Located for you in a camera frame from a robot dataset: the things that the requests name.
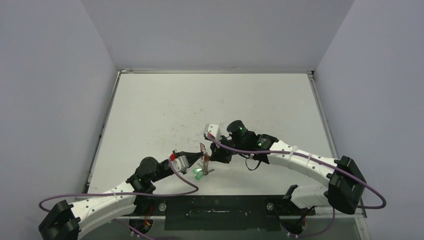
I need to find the metal keyring with red handle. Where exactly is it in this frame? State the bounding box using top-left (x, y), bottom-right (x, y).
top-left (198, 143), bottom-right (214, 176)

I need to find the key with red tag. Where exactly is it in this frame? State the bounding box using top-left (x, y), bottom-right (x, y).
top-left (202, 154), bottom-right (210, 164)

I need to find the key with green tag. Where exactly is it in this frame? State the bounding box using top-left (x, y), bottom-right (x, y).
top-left (195, 172), bottom-right (203, 181)
top-left (192, 168), bottom-right (203, 174)

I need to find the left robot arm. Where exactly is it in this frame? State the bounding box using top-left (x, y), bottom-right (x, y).
top-left (38, 151), bottom-right (207, 240)

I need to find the aluminium front rail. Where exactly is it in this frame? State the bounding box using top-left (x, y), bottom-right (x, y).
top-left (122, 203), bottom-right (367, 220)

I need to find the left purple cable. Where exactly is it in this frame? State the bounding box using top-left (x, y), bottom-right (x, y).
top-left (38, 155), bottom-right (200, 240)

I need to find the purple cable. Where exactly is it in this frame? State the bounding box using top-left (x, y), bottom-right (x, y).
top-left (207, 133), bottom-right (388, 239)
top-left (38, 155), bottom-right (200, 240)

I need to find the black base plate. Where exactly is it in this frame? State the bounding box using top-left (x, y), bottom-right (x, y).
top-left (128, 195), bottom-right (316, 231)

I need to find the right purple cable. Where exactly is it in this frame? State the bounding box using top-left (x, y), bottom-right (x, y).
top-left (207, 133), bottom-right (388, 239)

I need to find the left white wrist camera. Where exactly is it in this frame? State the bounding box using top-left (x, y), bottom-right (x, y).
top-left (169, 150), bottom-right (190, 175)

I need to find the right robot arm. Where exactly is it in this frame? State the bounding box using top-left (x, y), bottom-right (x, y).
top-left (203, 120), bottom-right (366, 215)

